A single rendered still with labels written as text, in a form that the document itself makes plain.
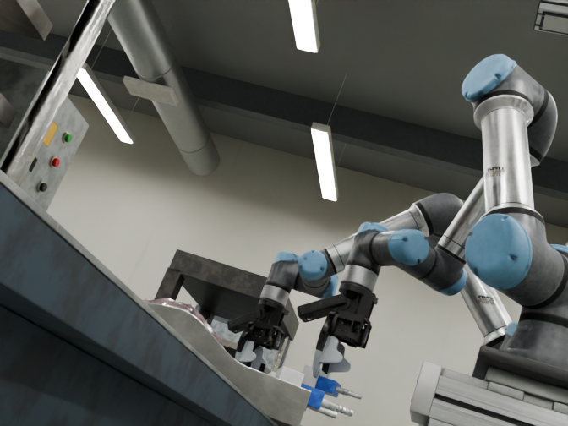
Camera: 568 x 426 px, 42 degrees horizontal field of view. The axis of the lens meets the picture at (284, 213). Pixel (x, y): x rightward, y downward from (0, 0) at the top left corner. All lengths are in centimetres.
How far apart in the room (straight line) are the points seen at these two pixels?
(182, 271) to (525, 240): 467
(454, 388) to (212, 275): 451
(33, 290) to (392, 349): 782
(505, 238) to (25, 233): 102
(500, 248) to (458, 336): 696
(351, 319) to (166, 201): 756
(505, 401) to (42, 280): 103
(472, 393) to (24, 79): 137
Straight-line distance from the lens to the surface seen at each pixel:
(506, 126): 148
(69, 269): 39
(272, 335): 203
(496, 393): 131
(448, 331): 822
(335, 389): 156
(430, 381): 130
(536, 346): 133
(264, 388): 108
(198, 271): 575
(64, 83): 188
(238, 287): 564
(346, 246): 191
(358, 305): 159
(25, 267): 35
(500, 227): 129
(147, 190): 917
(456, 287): 165
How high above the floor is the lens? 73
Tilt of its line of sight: 19 degrees up
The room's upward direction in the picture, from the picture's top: 21 degrees clockwise
